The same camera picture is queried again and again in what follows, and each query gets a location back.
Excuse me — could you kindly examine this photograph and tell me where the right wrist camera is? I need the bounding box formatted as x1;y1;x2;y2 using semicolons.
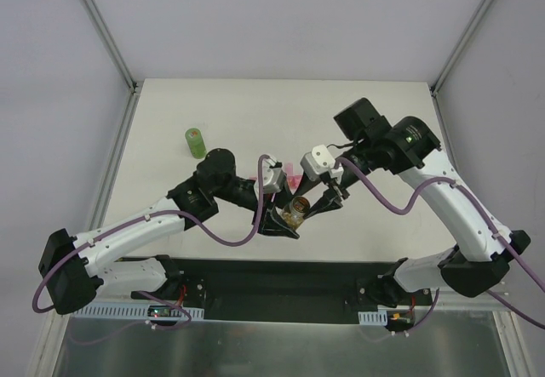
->
300;145;344;183

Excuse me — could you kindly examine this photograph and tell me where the white cable duct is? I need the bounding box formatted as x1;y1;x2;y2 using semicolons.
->
358;310;388;327
72;302;204;322

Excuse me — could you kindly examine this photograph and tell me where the left aluminium frame post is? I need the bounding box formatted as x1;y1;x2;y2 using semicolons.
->
80;0;138;93

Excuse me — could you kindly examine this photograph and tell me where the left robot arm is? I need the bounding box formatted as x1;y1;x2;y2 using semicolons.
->
32;148;287;315

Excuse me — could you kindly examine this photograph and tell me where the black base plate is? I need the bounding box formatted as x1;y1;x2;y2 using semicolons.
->
129;259;440;323

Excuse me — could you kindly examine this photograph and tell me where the right white cable duct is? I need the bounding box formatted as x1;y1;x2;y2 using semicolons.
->
358;310;388;327

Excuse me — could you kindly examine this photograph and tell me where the green cylindrical bottle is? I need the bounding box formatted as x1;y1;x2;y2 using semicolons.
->
185;128;207;159

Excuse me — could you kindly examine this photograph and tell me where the right aluminium frame post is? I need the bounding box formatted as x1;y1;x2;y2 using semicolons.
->
430;0;496;98

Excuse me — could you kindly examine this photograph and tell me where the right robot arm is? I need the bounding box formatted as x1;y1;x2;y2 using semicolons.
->
295;98;531;307

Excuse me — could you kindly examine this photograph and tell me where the left white cable duct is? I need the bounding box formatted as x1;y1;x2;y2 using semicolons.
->
72;302;204;322

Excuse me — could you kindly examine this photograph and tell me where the pink weekly pill organizer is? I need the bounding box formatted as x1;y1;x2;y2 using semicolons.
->
261;163;302;191

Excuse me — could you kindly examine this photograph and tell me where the clear pill bottle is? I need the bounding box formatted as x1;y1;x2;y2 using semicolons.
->
281;200;305;230

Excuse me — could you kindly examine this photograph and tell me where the aluminium frame post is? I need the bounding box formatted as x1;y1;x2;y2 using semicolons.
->
80;0;138;93
430;0;496;98

